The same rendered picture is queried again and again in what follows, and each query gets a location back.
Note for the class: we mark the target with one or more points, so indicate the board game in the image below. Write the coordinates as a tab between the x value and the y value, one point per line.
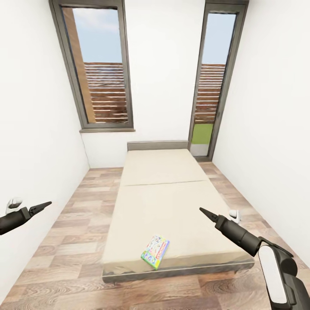
155	250

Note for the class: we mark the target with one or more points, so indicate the bed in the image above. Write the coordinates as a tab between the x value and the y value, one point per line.
161	190

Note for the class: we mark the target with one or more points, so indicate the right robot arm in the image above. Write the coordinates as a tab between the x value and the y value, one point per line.
285	290

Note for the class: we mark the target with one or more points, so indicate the door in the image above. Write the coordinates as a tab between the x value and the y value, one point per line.
221	34

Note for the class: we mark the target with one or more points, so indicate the fixed window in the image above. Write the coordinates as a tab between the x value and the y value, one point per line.
93	39

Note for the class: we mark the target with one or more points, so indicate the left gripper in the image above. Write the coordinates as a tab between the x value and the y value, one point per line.
18	218

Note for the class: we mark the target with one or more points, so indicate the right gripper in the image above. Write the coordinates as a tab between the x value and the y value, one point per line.
228	228

